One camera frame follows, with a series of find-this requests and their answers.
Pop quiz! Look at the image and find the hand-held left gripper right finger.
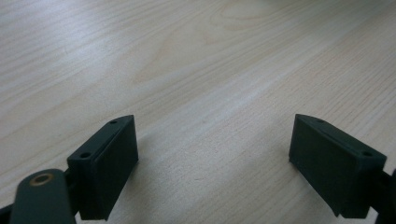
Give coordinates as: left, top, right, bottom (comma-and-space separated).
288, 113, 388, 219

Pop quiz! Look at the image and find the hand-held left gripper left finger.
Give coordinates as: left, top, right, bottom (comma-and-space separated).
66, 114, 140, 221

